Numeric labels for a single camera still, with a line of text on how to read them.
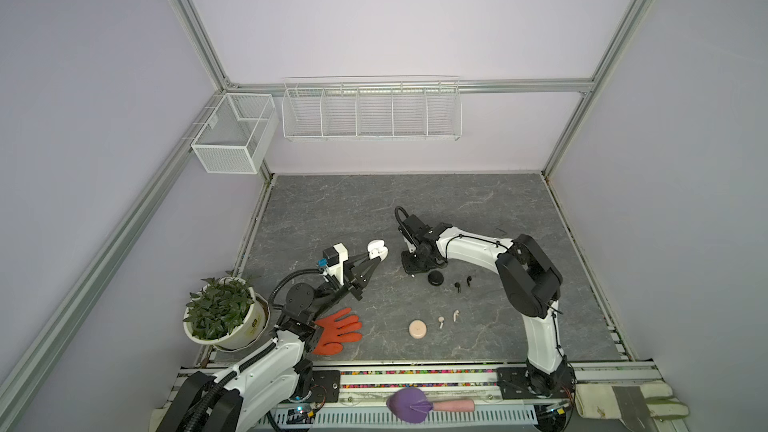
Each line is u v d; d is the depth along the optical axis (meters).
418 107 1.05
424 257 0.72
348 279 0.65
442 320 0.84
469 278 0.91
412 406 0.69
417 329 0.81
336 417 0.71
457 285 0.91
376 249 0.71
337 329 0.82
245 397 0.44
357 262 0.69
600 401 0.70
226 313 0.69
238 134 1.01
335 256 0.62
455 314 0.85
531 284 0.52
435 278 0.92
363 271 0.71
